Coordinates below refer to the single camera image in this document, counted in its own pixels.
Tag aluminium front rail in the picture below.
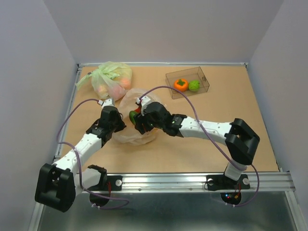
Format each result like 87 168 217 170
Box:
107 172 295 193

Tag purple cable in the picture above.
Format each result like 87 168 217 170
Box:
56 99 130 209
141 86 260 207

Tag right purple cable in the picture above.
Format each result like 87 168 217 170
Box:
141 86 260 207

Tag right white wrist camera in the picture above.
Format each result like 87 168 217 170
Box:
136 96 152 115

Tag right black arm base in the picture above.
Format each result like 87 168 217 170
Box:
204 174 250 207

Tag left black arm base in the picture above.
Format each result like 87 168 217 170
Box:
89 175 123 206

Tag orange translucent plastic bag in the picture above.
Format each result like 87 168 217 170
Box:
113 88 158 146

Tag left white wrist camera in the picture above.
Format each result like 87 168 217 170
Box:
98 98 115 108

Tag clear plastic box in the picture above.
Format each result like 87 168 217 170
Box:
165 67 210 99

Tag green plastic bag with fruit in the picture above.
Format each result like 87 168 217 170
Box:
76 61 132 101

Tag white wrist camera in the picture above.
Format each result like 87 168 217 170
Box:
136 96 152 115
98 98 115 108

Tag green smooth fruit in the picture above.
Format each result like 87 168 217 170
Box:
129 111 138 125

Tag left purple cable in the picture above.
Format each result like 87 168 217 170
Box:
56 99 130 209

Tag orange persimmon with green calyx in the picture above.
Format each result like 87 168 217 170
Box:
174 78 189 92

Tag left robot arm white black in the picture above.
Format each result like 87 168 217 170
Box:
35 105 126 212

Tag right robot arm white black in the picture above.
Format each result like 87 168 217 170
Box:
129 102 260 188

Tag green bumpy fruit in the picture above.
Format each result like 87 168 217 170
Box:
188 80 200 92

